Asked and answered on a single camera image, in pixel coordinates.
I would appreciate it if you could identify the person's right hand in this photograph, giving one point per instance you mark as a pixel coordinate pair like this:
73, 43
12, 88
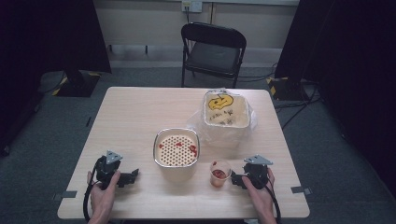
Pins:
261, 199

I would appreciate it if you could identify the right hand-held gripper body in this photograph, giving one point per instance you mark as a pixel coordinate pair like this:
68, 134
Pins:
257, 172

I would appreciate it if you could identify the cream bin with yellow face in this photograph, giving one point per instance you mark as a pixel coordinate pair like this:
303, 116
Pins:
225, 110

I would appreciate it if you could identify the clear plastic bag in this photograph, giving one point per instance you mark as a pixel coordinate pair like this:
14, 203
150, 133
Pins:
199, 124

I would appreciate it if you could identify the white wall socket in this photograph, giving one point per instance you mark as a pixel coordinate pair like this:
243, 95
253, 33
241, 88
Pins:
192, 5

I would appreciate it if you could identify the black folding chair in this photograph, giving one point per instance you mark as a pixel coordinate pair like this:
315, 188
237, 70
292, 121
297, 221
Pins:
211, 56

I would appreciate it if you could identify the small clear plastic cup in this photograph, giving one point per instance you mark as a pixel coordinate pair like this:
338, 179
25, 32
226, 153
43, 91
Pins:
218, 182

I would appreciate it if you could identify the grey tape strip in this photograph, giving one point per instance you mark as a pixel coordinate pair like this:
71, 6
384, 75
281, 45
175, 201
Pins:
301, 190
65, 195

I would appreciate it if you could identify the red food scraps in cup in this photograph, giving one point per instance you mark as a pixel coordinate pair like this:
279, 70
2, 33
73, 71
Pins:
219, 173

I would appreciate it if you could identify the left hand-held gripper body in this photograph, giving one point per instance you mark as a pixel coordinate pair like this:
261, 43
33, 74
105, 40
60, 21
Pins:
107, 169

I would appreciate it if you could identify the black stand base striped tape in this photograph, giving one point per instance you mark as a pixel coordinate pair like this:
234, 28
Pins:
77, 84
286, 88

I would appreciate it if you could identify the person's left hand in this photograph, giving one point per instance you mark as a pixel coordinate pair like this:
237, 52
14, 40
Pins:
102, 199

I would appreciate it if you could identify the dark curtain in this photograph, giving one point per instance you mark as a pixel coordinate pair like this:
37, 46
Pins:
46, 46
348, 62

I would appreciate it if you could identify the metal bowl with perforated strainer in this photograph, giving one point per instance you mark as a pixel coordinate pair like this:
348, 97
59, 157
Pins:
176, 163

